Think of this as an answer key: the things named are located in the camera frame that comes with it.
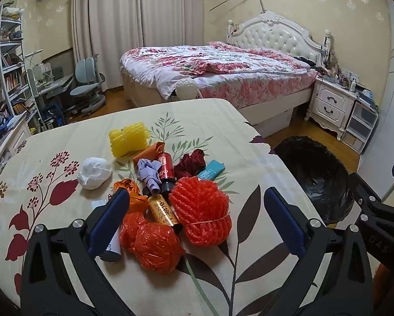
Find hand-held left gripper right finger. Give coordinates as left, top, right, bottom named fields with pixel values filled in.
left=252, top=186, right=374, bottom=316

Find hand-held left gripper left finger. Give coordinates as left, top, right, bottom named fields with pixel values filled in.
left=21, top=187, right=142, bottom=316

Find white small tube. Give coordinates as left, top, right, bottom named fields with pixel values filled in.
left=100, top=234, right=122, bottom=263

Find orange foil wrapper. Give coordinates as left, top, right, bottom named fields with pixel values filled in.
left=113, top=178, right=150, bottom=214

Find orange plastic bag ball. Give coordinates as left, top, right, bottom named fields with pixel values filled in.
left=120, top=212, right=186, bottom=274

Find black bag lined trash bin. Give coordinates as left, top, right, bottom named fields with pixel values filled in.
left=274, top=136, right=359, bottom=228

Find white paper ball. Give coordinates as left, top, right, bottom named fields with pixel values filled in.
left=77, top=157, right=113, bottom=190

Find gold bottle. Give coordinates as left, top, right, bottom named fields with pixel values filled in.
left=147, top=195, right=182, bottom=234

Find purple paper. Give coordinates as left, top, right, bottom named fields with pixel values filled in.
left=137, top=159, right=165, bottom=195

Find red drink can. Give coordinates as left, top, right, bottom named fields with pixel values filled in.
left=156, top=152, right=176, bottom=195

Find red foam net bundle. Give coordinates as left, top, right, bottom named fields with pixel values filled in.
left=168, top=176, right=233, bottom=247

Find teal small box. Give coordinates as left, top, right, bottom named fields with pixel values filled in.
left=197, top=160, right=225, bottom=181

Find person's right forearm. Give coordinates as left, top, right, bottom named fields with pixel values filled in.
left=375, top=263, right=394, bottom=307

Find plastic drawer unit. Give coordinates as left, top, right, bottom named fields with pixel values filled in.
left=342, top=98, right=380, bottom=155

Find orange folded paper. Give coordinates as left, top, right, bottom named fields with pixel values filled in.
left=133, top=141, right=166, bottom=166

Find yellow foam net bundle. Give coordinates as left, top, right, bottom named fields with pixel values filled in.
left=109, top=122, right=148, bottom=158

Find white nightstand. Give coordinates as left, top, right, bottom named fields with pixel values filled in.
left=305, top=77, right=359, bottom=141

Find floral tablecloth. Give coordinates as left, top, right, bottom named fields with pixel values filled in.
left=0, top=98, right=332, bottom=316

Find dark red crumpled cloth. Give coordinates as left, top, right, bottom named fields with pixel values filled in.
left=174, top=149, right=207, bottom=179

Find blue stool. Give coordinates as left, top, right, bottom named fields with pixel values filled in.
left=44, top=103, right=66, bottom=127

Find cluster of small bottles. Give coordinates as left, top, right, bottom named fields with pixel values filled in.
left=317, top=29, right=362, bottom=89

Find white low cabinet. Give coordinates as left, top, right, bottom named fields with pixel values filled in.
left=0, top=115, right=31, bottom=178

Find red floral bed sheet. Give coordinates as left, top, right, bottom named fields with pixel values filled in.
left=197, top=41, right=319, bottom=109

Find grey study desk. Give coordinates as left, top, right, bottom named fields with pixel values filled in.
left=26, top=64, right=74, bottom=129

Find grey desk chair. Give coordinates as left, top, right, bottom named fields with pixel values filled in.
left=70, top=57, right=106, bottom=116

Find white volleyball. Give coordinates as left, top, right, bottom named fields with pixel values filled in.
left=175, top=78, right=198, bottom=100

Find pale floral duvet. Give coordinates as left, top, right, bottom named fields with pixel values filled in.
left=120, top=44, right=309, bottom=101

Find white bed with tufted headboard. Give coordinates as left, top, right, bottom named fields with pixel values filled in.
left=120, top=11, right=324, bottom=130

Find white bookshelf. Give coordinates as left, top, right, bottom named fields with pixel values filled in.
left=0, top=5, right=41, bottom=132

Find white curtains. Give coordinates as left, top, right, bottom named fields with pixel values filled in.
left=71, top=0, right=204, bottom=91

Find thin metal pole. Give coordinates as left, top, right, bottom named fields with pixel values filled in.
left=209, top=0, right=267, bottom=15

